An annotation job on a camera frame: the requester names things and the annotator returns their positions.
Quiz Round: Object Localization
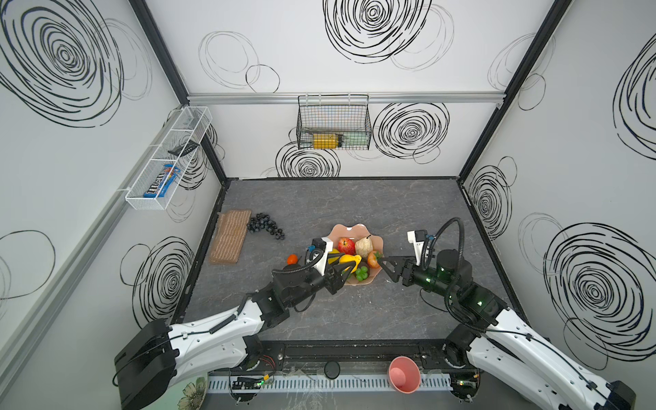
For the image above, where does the small yellow fruit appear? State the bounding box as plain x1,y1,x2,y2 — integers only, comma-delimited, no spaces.
339,255,361,273

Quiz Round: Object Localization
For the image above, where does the red green apple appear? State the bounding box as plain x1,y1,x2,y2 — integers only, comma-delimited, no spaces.
367,250,384,269

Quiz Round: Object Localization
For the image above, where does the green lime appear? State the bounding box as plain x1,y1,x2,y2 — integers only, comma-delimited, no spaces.
355,266,369,282

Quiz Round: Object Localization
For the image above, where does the red crinkled fruit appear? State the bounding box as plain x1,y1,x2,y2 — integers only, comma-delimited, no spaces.
338,237,356,256

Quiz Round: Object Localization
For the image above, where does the beige pale fruit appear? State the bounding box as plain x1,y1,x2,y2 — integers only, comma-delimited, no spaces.
355,236,374,259

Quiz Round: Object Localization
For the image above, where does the pink wavy fruit bowl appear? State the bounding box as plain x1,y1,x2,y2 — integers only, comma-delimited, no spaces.
328,224,384,286

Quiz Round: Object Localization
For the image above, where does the yellow lemon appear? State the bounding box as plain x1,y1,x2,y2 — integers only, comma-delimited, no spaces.
327,249,343,264

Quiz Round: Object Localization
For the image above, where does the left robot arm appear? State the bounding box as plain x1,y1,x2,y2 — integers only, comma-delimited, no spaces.
112,261,356,409

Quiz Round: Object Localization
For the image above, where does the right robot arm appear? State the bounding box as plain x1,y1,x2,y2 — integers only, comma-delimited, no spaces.
379,249,637,409

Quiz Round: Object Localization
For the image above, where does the dark grape bunch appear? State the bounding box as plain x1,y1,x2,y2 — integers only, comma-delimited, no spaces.
246,213,285,240

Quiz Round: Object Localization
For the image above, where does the black round knob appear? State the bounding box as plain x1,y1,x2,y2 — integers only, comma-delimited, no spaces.
324,360,341,380

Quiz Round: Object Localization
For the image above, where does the pink cup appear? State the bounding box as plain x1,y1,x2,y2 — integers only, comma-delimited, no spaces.
388,356,421,395

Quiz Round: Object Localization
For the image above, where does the brown woven mat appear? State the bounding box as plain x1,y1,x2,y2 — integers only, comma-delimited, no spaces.
209,209,252,265

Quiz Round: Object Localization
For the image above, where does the green item in basket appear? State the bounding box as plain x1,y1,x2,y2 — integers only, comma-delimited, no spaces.
340,132,371,150

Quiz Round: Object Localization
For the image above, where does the yellow bottle in basket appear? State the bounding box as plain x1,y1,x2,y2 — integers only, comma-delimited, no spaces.
312,134,341,150

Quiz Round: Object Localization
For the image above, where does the green floral plate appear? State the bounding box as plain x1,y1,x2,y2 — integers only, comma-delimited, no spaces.
156,375,208,410

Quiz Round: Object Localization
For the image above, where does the black remote control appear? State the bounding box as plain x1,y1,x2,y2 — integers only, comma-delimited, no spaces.
167,140,199,158

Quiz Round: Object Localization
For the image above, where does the blue candy packet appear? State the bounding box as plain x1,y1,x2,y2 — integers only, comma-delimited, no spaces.
143,164,179,198

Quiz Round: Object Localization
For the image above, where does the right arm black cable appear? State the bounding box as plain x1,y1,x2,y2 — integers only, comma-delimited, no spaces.
422,217,466,273

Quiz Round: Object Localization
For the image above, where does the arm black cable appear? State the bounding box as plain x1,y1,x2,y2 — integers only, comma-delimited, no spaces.
271,245,326,278
422,217,466,273

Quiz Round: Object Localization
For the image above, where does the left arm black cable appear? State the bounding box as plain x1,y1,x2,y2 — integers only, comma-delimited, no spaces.
271,245,326,278

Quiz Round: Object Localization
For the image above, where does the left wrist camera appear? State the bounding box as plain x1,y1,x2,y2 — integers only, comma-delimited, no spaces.
306,237,333,276

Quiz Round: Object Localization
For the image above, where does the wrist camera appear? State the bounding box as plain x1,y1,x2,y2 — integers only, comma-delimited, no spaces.
407,230,436,269
306,237,333,276

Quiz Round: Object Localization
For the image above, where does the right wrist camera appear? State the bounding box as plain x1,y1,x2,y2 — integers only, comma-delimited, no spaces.
407,230,436,269

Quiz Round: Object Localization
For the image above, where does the white slotted cable duct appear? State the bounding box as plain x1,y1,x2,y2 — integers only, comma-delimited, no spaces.
207,373,453,394

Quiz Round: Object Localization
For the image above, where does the black wire basket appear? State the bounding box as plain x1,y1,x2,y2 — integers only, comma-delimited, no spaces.
296,102,372,150

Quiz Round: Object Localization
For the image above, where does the aluminium wall rail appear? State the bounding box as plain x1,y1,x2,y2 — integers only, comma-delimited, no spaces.
188,92,506,106

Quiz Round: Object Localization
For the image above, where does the white wire shelf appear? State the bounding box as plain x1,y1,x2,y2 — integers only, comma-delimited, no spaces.
126,106,212,211

